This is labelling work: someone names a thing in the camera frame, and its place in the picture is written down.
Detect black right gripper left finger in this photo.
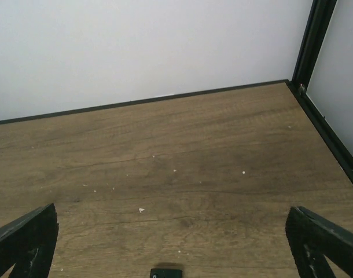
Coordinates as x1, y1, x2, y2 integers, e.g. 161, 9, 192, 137
0, 203, 59, 277

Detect black remote control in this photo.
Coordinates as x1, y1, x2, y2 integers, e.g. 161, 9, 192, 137
149, 268, 183, 278

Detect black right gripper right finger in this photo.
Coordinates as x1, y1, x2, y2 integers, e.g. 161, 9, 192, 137
285, 206, 353, 277

